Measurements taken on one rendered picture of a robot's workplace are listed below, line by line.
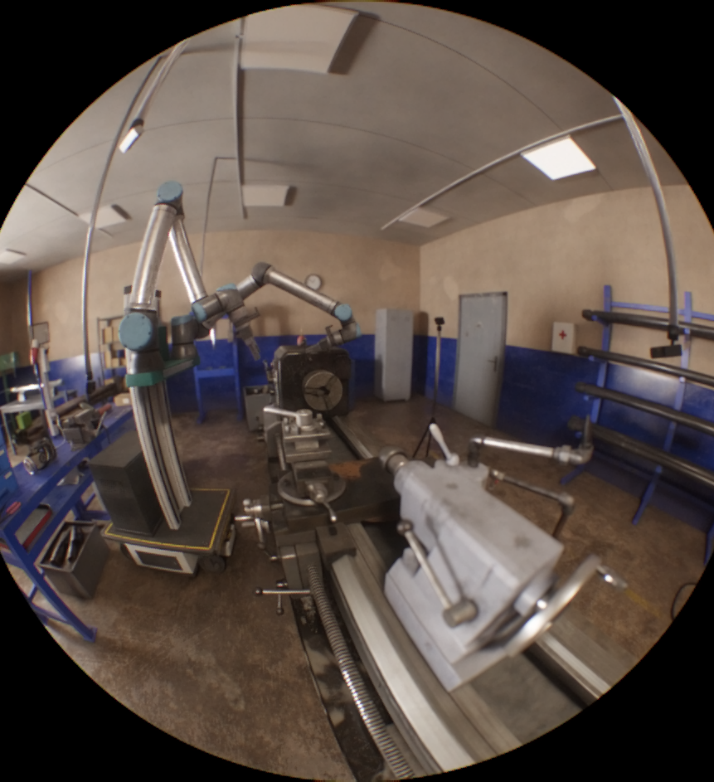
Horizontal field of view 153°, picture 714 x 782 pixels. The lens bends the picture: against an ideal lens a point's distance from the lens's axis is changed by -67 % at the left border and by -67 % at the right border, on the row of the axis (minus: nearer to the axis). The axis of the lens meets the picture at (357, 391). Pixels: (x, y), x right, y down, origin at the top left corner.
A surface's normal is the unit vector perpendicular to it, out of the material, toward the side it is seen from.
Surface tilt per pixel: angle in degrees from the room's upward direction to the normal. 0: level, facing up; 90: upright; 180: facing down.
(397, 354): 90
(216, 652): 0
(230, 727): 0
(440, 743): 36
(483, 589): 76
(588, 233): 90
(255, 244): 90
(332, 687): 0
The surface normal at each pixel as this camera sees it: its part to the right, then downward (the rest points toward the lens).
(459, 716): 0.01, -0.97
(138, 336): 0.57, 0.29
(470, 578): -0.91, -0.17
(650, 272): -0.94, 0.07
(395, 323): 0.34, 0.22
